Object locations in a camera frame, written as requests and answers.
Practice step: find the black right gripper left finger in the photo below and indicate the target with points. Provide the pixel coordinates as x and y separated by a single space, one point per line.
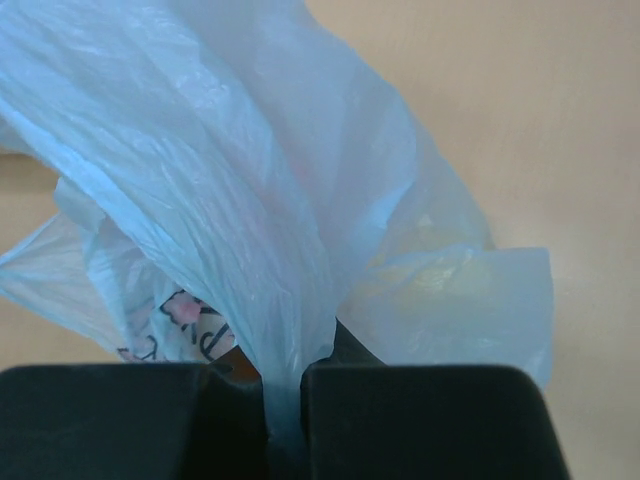
116 421

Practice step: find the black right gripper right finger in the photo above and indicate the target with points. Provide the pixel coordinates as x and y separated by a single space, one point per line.
363 419

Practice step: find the light blue printed plastic bag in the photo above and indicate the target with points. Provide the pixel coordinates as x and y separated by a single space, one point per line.
237 153

